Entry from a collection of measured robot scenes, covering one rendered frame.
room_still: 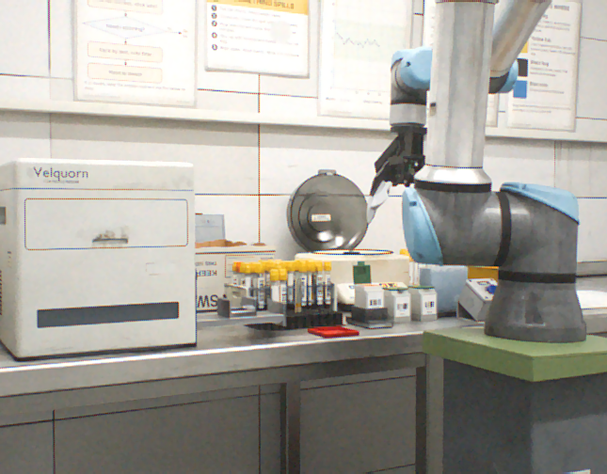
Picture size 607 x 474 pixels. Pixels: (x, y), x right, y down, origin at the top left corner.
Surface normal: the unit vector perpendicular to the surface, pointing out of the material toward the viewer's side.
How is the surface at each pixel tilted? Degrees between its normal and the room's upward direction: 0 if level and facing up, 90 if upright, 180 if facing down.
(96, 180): 89
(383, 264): 90
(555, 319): 72
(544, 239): 92
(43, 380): 90
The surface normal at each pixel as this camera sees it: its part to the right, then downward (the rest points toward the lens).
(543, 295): -0.13, -0.29
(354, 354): 0.47, 0.04
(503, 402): -0.88, 0.02
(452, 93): -0.44, 0.14
